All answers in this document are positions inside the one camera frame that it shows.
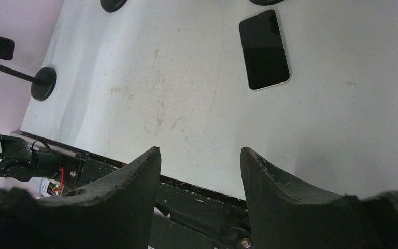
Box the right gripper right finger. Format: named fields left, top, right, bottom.
left=240, top=147, right=398, bottom=248

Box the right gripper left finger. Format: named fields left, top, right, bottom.
left=0, top=147, right=161, bottom=248

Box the black smartphone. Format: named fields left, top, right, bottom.
left=238, top=10, right=290, bottom=91

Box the black round-base phone stand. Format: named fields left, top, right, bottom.
left=249, top=0, right=284, bottom=6

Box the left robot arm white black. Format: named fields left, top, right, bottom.
left=0, top=135, right=62, bottom=182

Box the black rear phone stand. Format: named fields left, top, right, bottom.
left=100, top=0, right=127, bottom=13

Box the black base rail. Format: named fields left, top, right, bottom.
left=11, top=130, right=254, bottom=248

